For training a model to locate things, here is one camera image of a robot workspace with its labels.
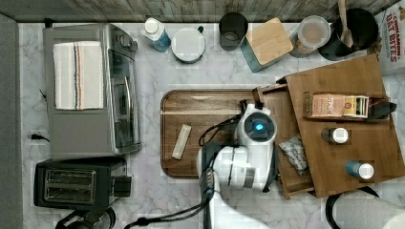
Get teal box bamboo lid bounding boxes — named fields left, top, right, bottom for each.
left=241, top=18, right=293, bottom=73

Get oat bites cereal box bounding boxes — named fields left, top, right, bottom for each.
left=368, top=0, right=405, bottom=75

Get blue bottle white cap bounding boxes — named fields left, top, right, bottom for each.
left=141, top=17, right=171, bottom=52

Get black utensil holder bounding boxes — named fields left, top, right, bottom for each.
left=318, top=8, right=380, bottom=62

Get blue spice jar white lid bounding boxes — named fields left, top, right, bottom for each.
left=345, top=160, right=374, bottom=179

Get silver toaster oven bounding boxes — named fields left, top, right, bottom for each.
left=43, top=24, right=142, bottom=160

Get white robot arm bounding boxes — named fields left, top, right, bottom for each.
left=197, top=104, right=278, bottom=229

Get black power plug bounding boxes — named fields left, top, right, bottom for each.
left=31, top=134, right=50, bottom=142

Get wooden drawer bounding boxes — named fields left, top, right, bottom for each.
left=253, top=84, right=314, bottom=199

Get dark spice jar white lid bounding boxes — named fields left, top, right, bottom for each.
left=321, top=128, right=349, bottom=144

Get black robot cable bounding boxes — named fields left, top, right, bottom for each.
left=123, top=114, right=243, bottom=229

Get striped white dish towel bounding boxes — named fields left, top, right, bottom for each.
left=53, top=41, right=104, bottom=111

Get white kettle black base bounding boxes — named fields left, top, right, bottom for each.
left=325, top=187, right=405, bottom=229

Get black slot toaster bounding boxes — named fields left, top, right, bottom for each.
left=33, top=156, right=132, bottom=210

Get white lidded teal canister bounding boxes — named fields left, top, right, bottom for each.
left=171, top=26, right=205, bottom=63

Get wooden serving tray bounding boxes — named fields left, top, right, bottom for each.
left=160, top=89, right=253, bottom=178

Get white snack bar packet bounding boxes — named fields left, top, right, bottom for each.
left=172, top=124, right=191, bottom=160

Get wooden spatula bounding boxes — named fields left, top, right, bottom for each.
left=337, top=0, right=353, bottom=48

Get clear jar white lid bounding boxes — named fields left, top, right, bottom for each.
left=289, top=15, right=331, bottom=58

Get tea bag box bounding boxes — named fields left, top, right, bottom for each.
left=304, top=92, right=370, bottom=119

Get white chips bag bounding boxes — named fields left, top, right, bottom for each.
left=279, top=135, right=309, bottom=177

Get black cup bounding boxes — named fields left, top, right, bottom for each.
left=219, top=12, right=248, bottom=51

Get wooden organizer cabinet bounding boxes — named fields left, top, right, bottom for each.
left=285, top=54, right=404, bottom=198

